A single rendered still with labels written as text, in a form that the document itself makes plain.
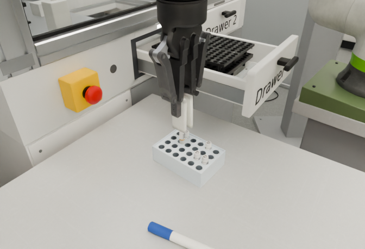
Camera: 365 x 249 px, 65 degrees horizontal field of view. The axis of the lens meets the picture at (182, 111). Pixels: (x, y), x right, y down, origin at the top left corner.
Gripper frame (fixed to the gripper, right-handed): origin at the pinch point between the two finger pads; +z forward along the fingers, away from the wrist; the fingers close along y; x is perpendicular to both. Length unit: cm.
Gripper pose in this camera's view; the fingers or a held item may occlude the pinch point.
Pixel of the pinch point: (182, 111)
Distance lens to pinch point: 52.6
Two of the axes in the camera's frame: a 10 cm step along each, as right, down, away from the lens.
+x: -7.8, -3.4, 5.3
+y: 6.3, -4.3, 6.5
